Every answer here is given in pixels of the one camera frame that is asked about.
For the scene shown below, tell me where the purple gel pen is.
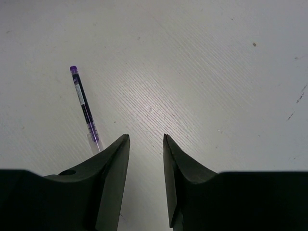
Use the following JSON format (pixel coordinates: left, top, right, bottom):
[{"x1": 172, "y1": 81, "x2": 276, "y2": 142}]
[{"x1": 70, "y1": 66, "x2": 103, "y2": 154}]

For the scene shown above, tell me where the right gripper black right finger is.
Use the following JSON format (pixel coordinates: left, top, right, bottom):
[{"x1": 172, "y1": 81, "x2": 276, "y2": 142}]
[{"x1": 163, "y1": 135, "x2": 308, "y2": 231}]

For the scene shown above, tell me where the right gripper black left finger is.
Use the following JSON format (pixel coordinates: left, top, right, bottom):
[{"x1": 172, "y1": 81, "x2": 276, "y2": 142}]
[{"x1": 0, "y1": 134, "x2": 130, "y2": 231}]

